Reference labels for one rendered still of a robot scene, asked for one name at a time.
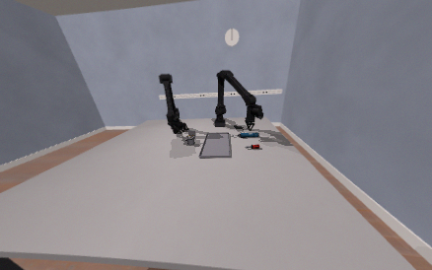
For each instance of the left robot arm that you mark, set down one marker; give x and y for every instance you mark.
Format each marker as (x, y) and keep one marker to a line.
(248, 98)

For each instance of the grey metal bracket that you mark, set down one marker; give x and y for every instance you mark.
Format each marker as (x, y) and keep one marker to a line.
(190, 132)

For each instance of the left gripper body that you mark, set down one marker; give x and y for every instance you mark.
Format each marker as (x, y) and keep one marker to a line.
(248, 118)

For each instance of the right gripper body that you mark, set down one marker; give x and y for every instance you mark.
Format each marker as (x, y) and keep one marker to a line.
(179, 126)

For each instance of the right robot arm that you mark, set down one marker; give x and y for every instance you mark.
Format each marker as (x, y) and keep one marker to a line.
(173, 114)

